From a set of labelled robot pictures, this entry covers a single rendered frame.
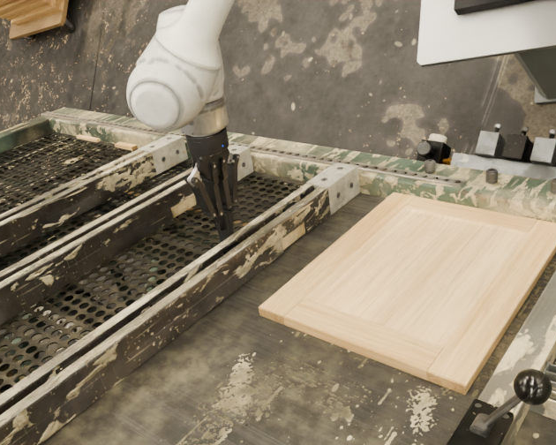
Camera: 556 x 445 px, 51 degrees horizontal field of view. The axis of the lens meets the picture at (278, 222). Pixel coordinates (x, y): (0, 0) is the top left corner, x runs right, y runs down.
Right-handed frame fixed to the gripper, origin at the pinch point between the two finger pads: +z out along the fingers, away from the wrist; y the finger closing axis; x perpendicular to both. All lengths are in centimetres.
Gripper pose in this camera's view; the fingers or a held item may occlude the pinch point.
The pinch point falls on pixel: (224, 227)
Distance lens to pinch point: 116.1
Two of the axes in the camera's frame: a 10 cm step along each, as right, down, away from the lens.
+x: 7.8, 2.0, -5.9
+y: -6.1, 4.5, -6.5
